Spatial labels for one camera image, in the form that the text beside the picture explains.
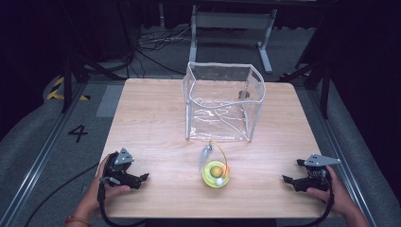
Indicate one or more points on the grey metal table frame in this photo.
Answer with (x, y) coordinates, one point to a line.
(231, 20)

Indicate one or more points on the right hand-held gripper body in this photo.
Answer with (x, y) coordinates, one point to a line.
(315, 181)

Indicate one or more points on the black metal stand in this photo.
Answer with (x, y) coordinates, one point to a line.
(66, 85)
(324, 91)

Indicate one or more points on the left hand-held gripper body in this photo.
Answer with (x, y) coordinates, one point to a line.
(119, 175)

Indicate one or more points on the grey metal floor rail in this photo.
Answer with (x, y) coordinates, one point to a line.
(38, 164)
(340, 138)

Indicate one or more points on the person's right hand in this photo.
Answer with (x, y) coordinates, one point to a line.
(339, 197)

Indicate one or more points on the yellow black hazard tape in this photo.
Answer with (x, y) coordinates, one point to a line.
(55, 93)

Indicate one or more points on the clear plastic storage bag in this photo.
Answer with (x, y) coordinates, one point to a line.
(220, 110)

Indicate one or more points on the person's left hand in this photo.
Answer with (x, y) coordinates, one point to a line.
(94, 198)

